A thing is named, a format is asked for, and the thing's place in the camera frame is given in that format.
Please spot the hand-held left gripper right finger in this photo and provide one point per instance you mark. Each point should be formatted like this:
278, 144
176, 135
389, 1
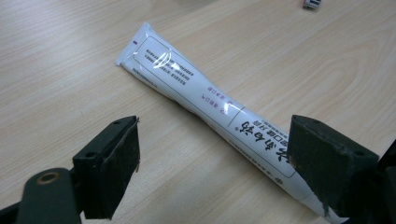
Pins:
323, 165

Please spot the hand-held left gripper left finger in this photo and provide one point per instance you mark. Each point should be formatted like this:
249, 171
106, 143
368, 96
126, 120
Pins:
107, 174

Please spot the small grey object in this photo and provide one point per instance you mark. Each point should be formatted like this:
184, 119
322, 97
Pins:
312, 3

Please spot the white toothpaste tube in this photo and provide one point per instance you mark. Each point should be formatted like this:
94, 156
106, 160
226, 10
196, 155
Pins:
186, 84

